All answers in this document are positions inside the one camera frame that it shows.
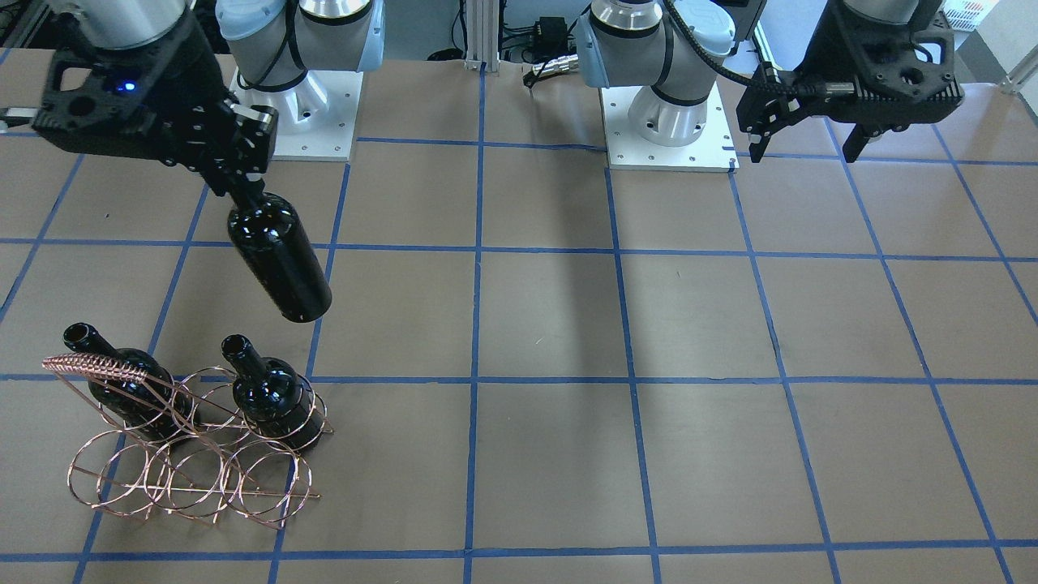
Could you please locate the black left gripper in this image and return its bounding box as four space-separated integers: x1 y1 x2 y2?
736 4 965 164

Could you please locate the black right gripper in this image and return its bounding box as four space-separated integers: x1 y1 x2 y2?
31 12 279 196

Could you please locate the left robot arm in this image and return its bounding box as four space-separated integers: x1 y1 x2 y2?
575 1 965 163

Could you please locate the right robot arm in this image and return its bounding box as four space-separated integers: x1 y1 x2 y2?
30 1 385 195

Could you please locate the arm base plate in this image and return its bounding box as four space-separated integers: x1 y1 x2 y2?
229 69 364 163
600 85 739 173

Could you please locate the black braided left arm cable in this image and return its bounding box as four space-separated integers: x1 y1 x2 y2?
661 0 771 90

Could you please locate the aluminium frame post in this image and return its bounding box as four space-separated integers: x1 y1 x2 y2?
462 0 503 76

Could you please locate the tangle of black cables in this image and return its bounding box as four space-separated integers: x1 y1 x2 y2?
499 0 581 62

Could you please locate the copper wire wine basket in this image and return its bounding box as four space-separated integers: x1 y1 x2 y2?
42 354 321 530

